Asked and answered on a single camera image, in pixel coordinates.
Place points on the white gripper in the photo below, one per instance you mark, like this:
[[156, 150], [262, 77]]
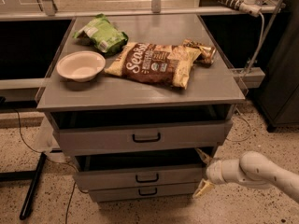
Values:
[[213, 173]]

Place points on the grey drawer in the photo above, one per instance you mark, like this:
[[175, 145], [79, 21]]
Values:
[[141, 129], [111, 195], [137, 169]]

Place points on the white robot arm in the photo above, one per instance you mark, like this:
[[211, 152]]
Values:
[[252, 170]]

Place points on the grey bottom drawer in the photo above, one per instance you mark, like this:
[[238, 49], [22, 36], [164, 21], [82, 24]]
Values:
[[111, 195]]

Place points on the grey drawer cabinet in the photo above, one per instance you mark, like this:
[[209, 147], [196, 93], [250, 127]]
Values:
[[207, 86]]

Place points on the grey top drawer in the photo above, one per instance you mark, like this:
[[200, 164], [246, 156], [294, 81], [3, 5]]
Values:
[[141, 129]]

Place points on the dark grey cabinet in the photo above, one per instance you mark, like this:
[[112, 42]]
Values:
[[278, 96]]

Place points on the brown Sensible chip bag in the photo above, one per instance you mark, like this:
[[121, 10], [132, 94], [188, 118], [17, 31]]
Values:
[[155, 64]]

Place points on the white bowl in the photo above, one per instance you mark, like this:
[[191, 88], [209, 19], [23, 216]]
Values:
[[81, 66]]

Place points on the black floor stand leg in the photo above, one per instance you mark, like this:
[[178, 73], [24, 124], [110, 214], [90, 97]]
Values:
[[33, 176]]

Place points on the white power strip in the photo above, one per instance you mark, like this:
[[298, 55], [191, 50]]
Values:
[[246, 6]]

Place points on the green snack bag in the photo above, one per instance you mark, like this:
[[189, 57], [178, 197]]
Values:
[[105, 37]]

